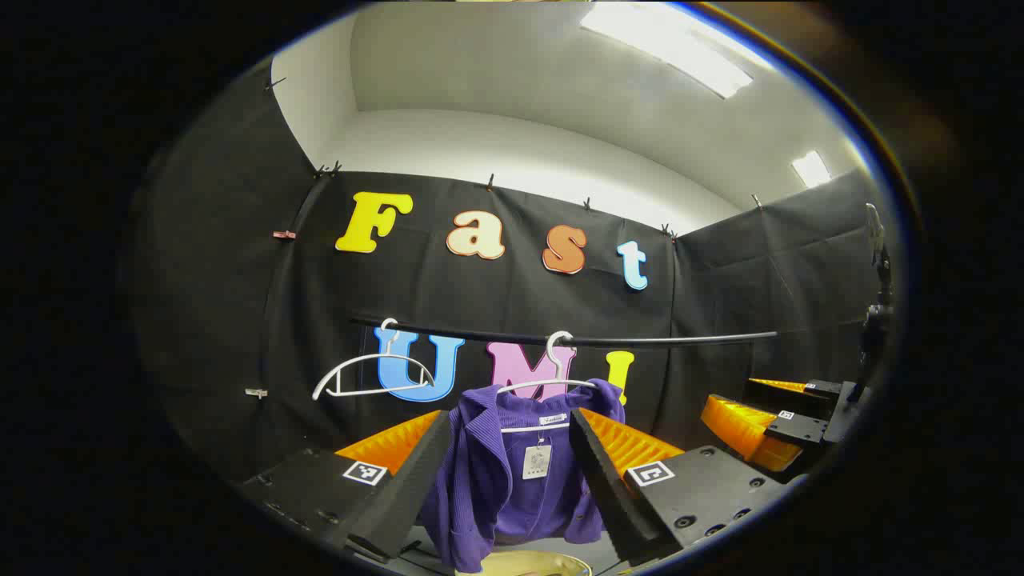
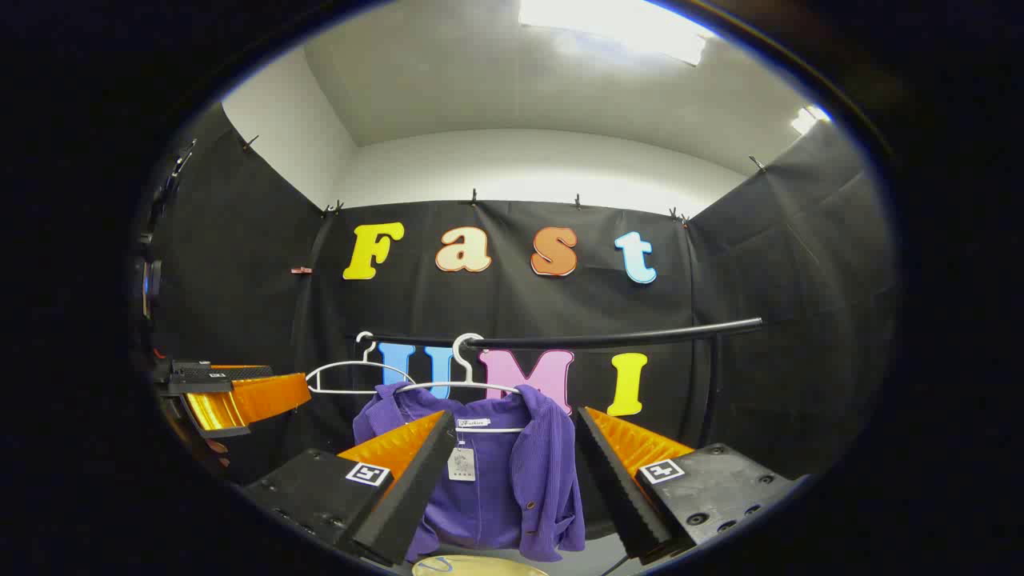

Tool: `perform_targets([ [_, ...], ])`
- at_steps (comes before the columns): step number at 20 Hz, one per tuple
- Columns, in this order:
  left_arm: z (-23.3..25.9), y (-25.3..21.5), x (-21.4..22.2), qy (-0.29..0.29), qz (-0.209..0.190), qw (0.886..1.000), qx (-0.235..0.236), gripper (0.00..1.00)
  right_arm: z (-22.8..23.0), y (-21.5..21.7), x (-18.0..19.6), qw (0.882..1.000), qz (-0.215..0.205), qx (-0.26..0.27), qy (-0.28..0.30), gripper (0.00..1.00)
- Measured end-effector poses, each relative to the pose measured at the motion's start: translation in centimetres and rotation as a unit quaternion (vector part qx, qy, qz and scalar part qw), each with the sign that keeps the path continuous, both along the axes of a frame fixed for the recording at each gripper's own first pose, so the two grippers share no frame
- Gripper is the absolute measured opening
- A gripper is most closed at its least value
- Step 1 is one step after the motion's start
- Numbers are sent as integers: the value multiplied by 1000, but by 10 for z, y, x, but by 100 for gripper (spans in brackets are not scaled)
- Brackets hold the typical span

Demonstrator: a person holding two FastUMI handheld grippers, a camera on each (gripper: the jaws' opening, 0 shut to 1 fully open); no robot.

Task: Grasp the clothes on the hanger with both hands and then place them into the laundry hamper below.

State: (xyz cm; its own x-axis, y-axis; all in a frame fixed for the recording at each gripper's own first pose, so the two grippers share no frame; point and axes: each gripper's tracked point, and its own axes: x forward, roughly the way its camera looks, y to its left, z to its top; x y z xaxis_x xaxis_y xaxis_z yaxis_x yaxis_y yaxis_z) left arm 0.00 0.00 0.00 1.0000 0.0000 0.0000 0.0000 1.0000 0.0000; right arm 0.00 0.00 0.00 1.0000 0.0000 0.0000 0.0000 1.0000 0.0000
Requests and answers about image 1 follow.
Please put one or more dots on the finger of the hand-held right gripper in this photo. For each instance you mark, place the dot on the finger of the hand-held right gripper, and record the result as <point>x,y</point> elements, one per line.
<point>824,390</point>
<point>796,428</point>

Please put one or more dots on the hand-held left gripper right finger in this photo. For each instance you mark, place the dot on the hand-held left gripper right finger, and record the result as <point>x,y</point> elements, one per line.
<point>616,496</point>

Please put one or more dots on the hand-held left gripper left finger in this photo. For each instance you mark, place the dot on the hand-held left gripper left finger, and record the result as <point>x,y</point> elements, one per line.
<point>408,488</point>

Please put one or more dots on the purple knit cardigan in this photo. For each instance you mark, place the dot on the purple knit cardigan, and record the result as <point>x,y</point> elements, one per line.
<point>488,480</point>

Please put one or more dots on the beige laundry hamper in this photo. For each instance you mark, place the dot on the beige laundry hamper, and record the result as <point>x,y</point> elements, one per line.
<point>520,562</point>

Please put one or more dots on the white plastic clothes hanger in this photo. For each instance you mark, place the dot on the white plastic clothes hanger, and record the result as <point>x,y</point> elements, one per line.
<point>320,386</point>
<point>554,368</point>

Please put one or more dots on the black clothes rack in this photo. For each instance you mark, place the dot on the black clothes rack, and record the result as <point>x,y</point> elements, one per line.
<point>640,342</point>

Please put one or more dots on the small ceiling light panel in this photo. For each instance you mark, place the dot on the small ceiling light panel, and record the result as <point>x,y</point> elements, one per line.
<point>811,169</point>

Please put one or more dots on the black backdrop cloth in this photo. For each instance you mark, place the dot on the black backdrop cloth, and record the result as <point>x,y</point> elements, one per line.
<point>240,304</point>

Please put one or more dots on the long ceiling light panel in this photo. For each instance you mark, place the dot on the long ceiling light panel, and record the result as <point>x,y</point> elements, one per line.
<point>672,48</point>

